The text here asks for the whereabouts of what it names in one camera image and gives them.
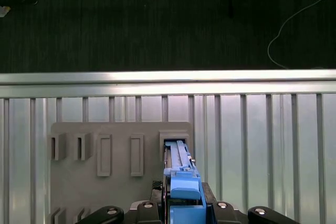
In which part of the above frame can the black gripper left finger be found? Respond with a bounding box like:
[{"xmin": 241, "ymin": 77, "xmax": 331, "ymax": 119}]
[{"xmin": 75, "ymin": 180, "xmax": 165, "ymax": 224}]

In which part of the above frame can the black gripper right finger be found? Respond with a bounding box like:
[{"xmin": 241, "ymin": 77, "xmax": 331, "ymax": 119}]
[{"xmin": 201, "ymin": 182, "xmax": 301, "ymax": 224}]

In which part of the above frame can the hard disk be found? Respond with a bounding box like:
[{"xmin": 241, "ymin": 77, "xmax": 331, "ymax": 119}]
[{"xmin": 162, "ymin": 140, "xmax": 212, "ymax": 224}]

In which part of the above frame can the grey parts rack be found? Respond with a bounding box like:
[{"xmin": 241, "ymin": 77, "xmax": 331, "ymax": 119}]
[{"xmin": 48, "ymin": 121, "xmax": 196, "ymax": 224}]

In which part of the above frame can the white floor cable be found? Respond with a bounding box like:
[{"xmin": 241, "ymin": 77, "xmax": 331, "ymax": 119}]
[{"xmin": 267, "ymin": 0, "xmax": 336, "ymax": 69}]

